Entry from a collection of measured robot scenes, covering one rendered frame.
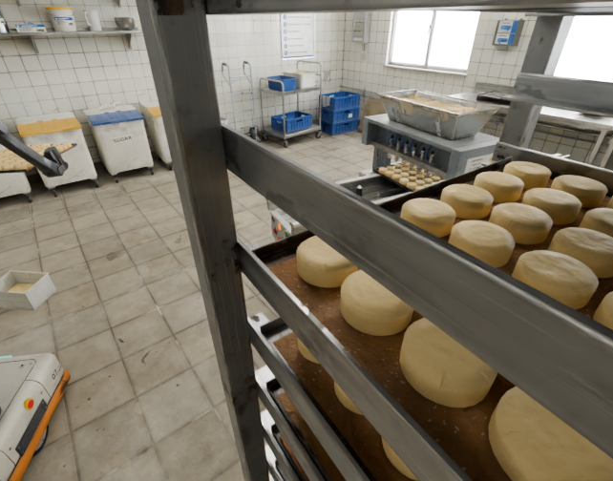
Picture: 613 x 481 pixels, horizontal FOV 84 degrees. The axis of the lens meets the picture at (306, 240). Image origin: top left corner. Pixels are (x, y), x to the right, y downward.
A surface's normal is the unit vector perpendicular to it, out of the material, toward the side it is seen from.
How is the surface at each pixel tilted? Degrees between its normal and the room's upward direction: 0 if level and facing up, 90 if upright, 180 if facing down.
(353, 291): 0
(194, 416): 0
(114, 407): 0
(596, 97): 90
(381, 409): 90
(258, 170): 90
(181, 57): 90
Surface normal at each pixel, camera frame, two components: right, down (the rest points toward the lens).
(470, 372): 0.00, -0.84
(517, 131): -0.83, 0.31
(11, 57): 0.61, 0.44
